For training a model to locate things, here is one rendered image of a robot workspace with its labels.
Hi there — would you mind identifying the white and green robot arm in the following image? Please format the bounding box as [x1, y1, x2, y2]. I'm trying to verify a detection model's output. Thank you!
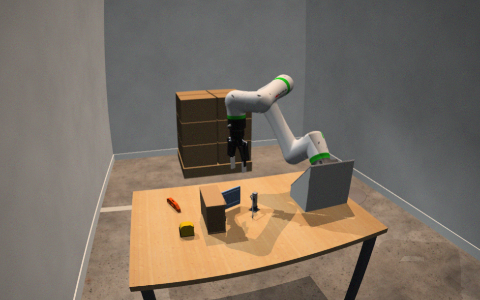
[225, 75, 338, 165]

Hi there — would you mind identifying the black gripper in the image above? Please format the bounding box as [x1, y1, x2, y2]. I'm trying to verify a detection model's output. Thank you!
[227, 129, 249, 173]

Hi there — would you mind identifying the orange torpedo level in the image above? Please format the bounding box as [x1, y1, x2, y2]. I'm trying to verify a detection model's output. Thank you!
[167, 198, 181, 213]

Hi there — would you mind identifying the yellow tape measure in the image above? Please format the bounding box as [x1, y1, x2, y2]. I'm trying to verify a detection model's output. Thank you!
[179, 221, 195, 238]

